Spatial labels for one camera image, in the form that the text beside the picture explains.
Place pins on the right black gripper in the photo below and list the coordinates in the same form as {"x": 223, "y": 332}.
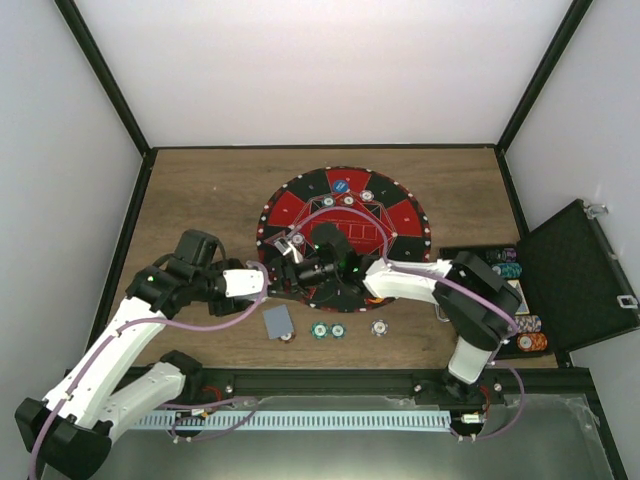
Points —
{"x": 281, "y": 267}

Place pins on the brown poker chip stack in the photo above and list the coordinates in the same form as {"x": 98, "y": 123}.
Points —
{"x": 287, "y": 338}

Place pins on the round red black poker mat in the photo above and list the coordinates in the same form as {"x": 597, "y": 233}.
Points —
{"x": 393, "y": 223}

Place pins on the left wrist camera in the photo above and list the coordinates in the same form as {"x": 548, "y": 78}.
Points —
{"x": 243, "y": 282}

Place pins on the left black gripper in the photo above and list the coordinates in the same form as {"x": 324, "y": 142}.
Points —
{"x": 228, "y": 307}

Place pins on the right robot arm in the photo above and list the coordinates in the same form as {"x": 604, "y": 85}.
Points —
{"x": 480, "y": 304}

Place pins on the teal poker chip stack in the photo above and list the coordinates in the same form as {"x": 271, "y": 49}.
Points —
{"x": 320, "y": 330}

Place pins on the black aluminium frame rail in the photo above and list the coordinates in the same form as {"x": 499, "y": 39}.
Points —
{"x": 394, "y": 382}

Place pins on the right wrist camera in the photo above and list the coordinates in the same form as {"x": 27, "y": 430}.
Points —
{"x": 332, "y": 247}

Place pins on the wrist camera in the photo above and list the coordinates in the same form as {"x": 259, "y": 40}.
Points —
{"x": 332, "y": 247}
{"x": 243, "y": 282}

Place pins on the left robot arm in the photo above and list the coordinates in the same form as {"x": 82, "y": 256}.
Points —
{"x": 75, "y": 425}

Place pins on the orange chip row in case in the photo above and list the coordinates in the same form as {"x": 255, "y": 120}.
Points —
{"x": 532, "y": 342}

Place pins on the black poker set case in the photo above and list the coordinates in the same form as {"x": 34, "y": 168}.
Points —
{"x": 571, "y": 279}

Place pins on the light blue slotted cable duct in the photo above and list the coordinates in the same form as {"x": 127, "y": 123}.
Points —
{"x": 406, "y": 421}

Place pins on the blue card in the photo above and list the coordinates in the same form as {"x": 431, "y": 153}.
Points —
{"x": 278, "y": 322}

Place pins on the blue round blind button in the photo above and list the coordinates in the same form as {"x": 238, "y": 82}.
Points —
{"x": 340, "y": 186}

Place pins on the teal chip row in case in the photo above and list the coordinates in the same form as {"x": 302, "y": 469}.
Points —
{"x": 508, "y": 270}

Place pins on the purple white poker chip stack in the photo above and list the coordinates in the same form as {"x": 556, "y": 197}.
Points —
{"x": 379, "y": 328}

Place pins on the grey chip row in case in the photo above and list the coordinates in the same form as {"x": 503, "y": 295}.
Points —
{"x": 528, "y": 324}

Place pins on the card deck in case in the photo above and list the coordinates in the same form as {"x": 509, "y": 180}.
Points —
{"x": 523, "y": 308}

